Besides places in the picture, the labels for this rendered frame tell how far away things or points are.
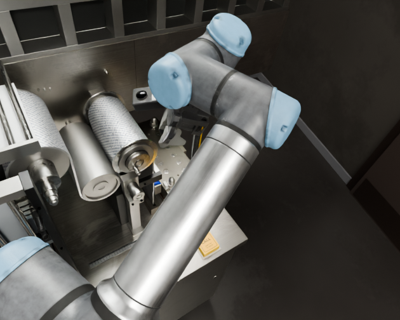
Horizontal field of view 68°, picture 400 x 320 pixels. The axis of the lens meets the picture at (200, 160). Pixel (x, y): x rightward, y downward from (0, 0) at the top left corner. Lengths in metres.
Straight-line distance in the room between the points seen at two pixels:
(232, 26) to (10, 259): 0.47
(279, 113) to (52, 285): 0.37
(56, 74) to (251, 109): 0.78
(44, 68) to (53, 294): 0.75
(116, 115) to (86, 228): 0.47
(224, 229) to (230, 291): 0.92
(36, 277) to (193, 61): 0.36
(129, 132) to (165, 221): 0.57
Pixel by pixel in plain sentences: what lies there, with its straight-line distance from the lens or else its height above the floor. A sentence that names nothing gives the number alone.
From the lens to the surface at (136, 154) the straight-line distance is 0.89.
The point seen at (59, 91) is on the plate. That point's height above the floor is 1.31.
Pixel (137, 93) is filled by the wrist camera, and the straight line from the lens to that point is 0.65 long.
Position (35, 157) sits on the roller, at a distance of 0.82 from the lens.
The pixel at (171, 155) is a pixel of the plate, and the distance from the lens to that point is 1.24.
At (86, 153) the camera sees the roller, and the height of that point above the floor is 1.23.
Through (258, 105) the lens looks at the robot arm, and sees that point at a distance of 0.40.
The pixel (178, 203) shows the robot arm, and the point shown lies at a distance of 0.38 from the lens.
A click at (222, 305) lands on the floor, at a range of 2.06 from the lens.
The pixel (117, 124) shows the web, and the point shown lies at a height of 1.31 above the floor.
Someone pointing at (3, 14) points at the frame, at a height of 1.57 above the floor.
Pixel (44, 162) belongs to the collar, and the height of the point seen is 1.36.
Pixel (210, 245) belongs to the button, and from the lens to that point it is 1.15.
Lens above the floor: 1.95
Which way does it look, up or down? 49 degrees down
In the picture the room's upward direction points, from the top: 10 degrees clockwise
